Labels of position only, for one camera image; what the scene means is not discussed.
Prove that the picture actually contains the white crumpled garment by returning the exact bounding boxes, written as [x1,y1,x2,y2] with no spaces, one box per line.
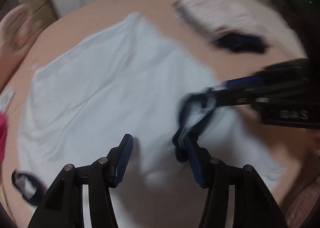
[0,87,15,114]

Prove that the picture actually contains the rolled pink blanket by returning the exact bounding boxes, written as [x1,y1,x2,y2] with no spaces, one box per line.
[0,4,41,89]

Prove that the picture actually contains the white t-shirt navy collar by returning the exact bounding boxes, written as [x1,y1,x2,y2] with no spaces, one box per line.
[11,12,287,206]

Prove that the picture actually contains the pink patterned folded garment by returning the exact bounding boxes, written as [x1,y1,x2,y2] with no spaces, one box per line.
[175,0,301,54]

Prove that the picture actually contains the person's right hand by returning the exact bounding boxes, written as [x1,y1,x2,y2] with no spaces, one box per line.
[236,106,319,227]

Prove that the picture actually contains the dark navy folded garment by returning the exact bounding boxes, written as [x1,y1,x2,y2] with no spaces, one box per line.
[215,32,267,54]

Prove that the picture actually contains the magenta and cream garment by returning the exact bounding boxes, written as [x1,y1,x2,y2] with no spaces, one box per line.
[0,114,8,162]

